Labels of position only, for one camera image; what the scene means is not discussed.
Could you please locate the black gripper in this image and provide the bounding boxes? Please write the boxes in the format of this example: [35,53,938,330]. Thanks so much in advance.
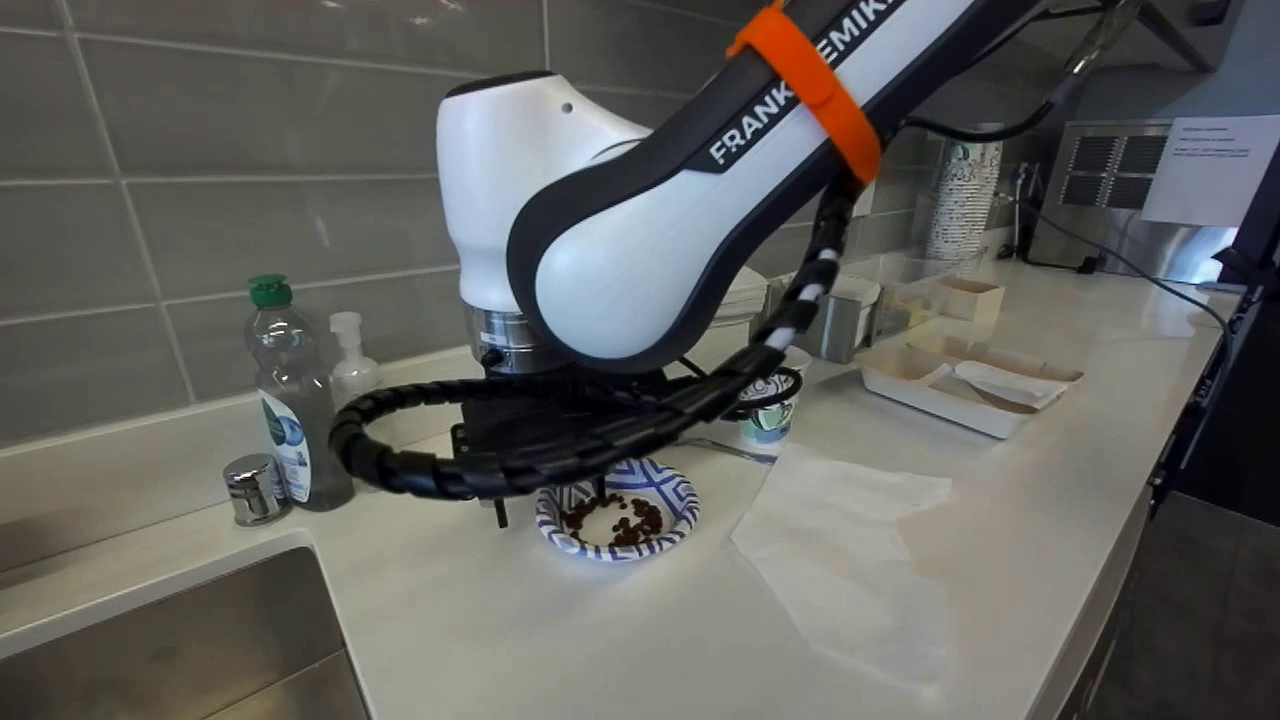
[453,378,642,520]

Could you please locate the orange cable strap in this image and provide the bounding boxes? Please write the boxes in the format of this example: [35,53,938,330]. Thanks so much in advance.
[722,0,893,191]

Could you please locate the small silver metal can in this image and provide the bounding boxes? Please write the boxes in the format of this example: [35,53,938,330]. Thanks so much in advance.
[219,452,293,530]

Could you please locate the brown coffee beans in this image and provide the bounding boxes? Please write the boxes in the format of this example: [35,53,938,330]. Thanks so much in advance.
[555,486,669,557]

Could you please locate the small cardboard box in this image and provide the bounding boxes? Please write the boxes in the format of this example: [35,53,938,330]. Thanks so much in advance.
[933,273,1010,330]

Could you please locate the steel kitchen sink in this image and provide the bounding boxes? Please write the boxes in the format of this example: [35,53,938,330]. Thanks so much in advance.
[0,542,380,720]

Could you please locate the blue white patterned paper plate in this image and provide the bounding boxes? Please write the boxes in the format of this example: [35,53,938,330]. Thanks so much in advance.
[532,456,702,568]

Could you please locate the white paper napkin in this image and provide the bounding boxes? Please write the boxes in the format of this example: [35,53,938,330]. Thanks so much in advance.
[728,443,961,674]

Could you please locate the beige serving tray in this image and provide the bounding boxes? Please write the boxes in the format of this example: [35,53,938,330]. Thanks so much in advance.
[855,334,1086,443]

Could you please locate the small glass cup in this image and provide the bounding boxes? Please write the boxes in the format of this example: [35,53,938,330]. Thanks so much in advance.
[711,364,809,465]

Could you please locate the clear bottle with green cap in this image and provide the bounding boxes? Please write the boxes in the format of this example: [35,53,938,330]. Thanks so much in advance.
[242,273,360,517]

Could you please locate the white paper sign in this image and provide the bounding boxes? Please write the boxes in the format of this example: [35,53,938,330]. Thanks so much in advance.
[1140,110,1280,233]

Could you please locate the metal napkin holder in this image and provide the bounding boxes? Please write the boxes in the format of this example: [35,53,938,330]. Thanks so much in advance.
[809,279,887,368]

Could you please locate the stack of patterned paper cups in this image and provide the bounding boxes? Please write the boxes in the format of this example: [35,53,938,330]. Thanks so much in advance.
[923,136,1007,263]

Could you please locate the black spiral robot cable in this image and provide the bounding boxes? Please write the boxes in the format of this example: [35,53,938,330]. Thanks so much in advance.
[327,172,861,503]

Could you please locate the small clear bottle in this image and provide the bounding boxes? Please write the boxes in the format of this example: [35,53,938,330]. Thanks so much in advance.
[325,307,382,410]

